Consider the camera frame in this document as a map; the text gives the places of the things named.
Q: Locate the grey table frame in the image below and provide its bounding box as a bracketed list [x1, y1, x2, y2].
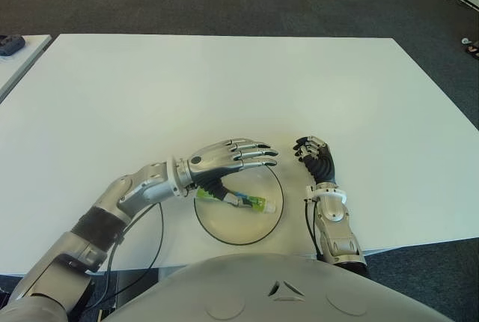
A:
[115, 268, 162, 310]

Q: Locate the green toothpaste tube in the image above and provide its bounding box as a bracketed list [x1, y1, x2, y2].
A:
[195, 186, 277, 213]

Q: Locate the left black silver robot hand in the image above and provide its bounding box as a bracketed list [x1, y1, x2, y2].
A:
[175, 137, 281, 209]

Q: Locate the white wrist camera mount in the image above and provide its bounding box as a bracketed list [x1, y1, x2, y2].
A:
[305, 186, 348, 204]
[164, 156, 188, 198]

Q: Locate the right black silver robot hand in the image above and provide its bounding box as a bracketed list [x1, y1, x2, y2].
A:
[292, 134, 338, 185]

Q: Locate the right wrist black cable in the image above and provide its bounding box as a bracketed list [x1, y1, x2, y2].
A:
[305, 201, 325, 259]

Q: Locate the white side table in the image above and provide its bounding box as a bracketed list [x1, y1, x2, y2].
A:
[0, 33, 52, 102]

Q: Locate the dark blue controller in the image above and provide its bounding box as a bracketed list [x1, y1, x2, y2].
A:
[0, 34, 26, 56]

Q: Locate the white plate with black rim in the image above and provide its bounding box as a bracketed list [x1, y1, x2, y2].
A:
[193, 166, 284, 246]

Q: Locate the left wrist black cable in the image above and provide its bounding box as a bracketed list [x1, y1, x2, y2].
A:
[84, 201, 165, 310]

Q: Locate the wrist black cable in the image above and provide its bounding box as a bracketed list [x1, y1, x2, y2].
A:
[84, 201, 165, 310]
[305, 201, 325, 259]

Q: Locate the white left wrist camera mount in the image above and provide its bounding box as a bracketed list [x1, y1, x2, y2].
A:
[164, 156, 188, 198]

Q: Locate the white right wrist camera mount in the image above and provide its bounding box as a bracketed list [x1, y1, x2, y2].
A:
[305, 186, 348, 204]

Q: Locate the silver robot torso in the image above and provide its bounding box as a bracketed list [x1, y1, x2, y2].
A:
[104, 253, 456, 322]

